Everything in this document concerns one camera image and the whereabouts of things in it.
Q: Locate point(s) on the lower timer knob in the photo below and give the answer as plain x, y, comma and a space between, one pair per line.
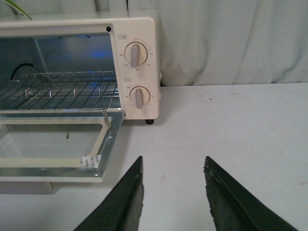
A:
140, 96

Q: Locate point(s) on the oven glass door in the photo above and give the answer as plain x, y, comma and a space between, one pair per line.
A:
35, 154

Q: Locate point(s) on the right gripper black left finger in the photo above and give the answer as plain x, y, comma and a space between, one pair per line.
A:
122, 208

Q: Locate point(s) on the green plant leaf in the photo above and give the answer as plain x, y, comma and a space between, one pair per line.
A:
16, 9

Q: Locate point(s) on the upper temperature knob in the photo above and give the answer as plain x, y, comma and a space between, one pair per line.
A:
136, 54

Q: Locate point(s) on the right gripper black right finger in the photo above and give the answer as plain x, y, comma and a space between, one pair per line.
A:
233, 207

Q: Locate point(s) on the wire oven rack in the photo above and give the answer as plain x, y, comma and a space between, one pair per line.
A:
60, 91

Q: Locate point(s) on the white backdrop curtain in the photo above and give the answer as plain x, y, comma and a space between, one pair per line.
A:
216, 42

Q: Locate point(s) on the cream toaster oven body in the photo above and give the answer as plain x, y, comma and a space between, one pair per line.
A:
67, 43

